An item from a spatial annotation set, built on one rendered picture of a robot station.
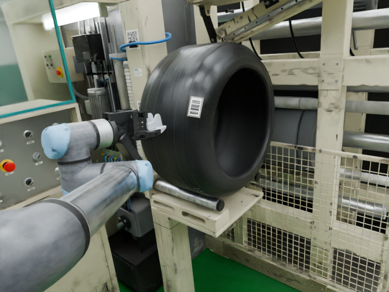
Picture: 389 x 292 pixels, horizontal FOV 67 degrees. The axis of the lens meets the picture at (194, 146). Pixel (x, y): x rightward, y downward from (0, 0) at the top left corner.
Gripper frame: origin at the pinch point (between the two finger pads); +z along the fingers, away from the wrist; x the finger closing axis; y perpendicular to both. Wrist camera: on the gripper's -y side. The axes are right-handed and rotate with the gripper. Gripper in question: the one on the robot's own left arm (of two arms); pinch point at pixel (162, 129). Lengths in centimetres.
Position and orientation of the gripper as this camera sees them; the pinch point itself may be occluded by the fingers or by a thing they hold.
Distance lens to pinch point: 92.4
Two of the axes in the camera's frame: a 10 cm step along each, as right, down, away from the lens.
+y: -0.1, -9.7, -2.4
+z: 6.5, -1.9, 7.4
